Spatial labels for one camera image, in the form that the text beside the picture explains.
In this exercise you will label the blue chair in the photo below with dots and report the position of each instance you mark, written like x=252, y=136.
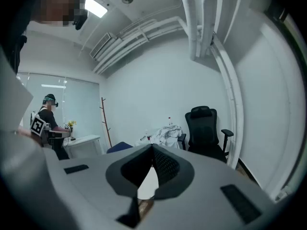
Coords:
x=120, y=147

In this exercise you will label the black head-worn camera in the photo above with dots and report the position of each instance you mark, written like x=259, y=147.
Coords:
x=80, y=19

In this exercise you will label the clear bottle red cap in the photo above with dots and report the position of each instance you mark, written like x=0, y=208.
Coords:
x=170, y=122

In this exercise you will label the yellow flowers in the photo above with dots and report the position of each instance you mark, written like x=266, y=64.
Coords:
x=72, y=123

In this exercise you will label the wooden coat rack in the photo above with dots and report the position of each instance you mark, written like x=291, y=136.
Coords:
x=105, y=123

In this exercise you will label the small dark red object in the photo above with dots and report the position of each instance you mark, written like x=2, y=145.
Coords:
x=149, y=138

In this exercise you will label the white ceiling pipe bundle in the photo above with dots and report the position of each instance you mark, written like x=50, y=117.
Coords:
x=144, y=36

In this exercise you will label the person's black shirt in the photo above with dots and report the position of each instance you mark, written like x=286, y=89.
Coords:
x=12, y=49

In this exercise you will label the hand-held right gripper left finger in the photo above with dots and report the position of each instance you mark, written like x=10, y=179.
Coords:
x=124, y=174

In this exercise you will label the black office chair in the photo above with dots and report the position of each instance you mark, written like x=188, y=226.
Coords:
x=204, y=133

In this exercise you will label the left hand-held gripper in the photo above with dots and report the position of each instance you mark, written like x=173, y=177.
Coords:
x=37, y=126

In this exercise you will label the pale blue cloth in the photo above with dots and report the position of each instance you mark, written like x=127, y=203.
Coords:
x=142, y=142

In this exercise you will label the person's left forearm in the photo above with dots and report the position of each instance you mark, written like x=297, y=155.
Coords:
x=24, y=131

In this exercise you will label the white pillow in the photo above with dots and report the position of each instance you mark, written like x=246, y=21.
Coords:
x=146, y=183

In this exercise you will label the white grid-patterned sheet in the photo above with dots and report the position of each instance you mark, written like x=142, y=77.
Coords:
x=170, y=133

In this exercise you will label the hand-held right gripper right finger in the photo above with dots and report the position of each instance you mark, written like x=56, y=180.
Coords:
x=172, y=174

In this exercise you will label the person's face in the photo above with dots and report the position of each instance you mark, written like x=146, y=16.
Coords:
x=55, y=6

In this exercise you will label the white table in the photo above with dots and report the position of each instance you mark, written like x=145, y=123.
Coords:
x=84, y=139

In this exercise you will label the ceiling light panel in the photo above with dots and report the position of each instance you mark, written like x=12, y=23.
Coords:
x=96, y=6

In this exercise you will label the large white duct pipes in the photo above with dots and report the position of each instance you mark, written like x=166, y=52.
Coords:
x=194, y=20

